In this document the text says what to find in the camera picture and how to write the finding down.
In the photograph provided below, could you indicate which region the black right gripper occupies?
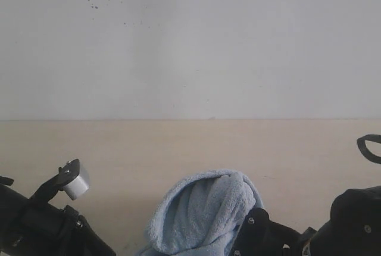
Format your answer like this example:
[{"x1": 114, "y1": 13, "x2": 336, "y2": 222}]
[{"x1": 307, "y1": 187, "x2": 380, "y2": 255}]

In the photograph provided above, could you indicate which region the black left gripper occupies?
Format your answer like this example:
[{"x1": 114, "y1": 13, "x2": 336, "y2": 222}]
[{"x1": 18, "y1": 204, "x2": 115, "y2": 255}]

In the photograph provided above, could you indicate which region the light blue fluffy towel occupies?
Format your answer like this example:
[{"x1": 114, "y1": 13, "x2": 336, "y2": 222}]
[{"x1": 137, "y1": 169, "x2": 264, "y2": 255}]

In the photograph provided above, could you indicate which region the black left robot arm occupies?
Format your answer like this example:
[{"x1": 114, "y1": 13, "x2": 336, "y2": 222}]
[{"x1": 1, "y1": 176, "x2": 115, "y2": 255}]

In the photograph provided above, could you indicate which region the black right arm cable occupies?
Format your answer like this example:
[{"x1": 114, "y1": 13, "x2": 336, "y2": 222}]
[{"x1": 356, "y1": 134, "x2": 381, "y2": 164}]

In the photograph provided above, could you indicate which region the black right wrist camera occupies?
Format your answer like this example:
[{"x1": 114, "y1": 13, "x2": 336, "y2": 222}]
[{"x1": 229, "y1": 208, "x2": 317, "y2": 256}]

